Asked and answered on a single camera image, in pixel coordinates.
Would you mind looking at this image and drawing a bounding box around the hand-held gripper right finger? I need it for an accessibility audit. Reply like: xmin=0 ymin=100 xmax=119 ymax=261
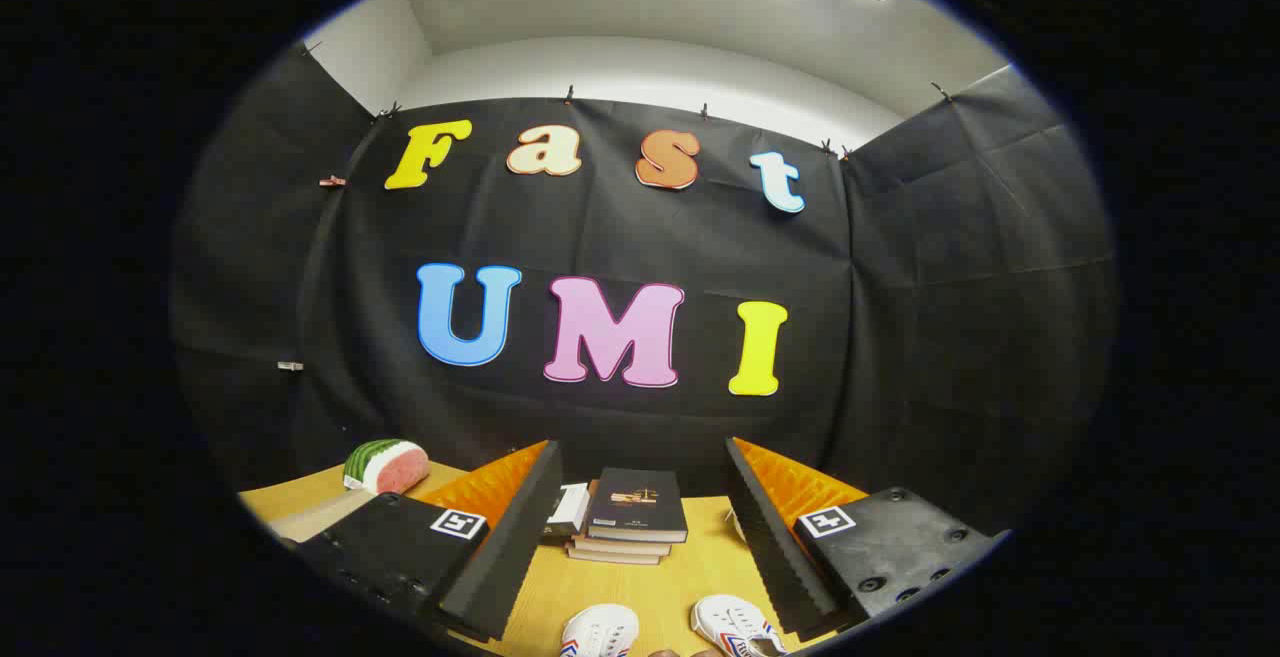
xmin=724 ymin=436 xmax=1011 ymax=640

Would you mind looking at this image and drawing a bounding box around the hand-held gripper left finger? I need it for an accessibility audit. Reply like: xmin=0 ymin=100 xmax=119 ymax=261
xmin=295 ymin=439 xmax=564 ymax=644

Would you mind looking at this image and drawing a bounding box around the white striped canvas shoe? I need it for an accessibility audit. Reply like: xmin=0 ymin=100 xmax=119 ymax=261
xmin=560 ymin=604 xmax=641 ymax=657
xmin=690 ymin=594 xmax=791 ymax=657

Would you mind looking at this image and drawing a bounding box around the beige woven box lid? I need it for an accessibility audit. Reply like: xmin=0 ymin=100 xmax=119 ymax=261
xmin=268 ymin=490 xmax=379 ymax=533

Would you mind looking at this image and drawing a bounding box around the white portrait cover book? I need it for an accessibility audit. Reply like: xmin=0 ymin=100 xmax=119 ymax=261
xmin=545 ymin=482 xmax=593 ymax=538

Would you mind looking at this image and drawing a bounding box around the black cover book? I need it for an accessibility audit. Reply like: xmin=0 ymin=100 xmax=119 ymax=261
xmin=585 ymin=467 xmax=689 ymax=544

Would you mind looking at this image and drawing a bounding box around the watermelon slice toy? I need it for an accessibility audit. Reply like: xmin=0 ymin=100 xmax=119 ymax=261
xmin=343 ymin=439 xmax=431 ymax=495

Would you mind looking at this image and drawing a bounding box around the black backdrop cloth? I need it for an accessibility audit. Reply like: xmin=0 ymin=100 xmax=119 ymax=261
xmin=170 ymin=42 xmax=1116 ymax=538

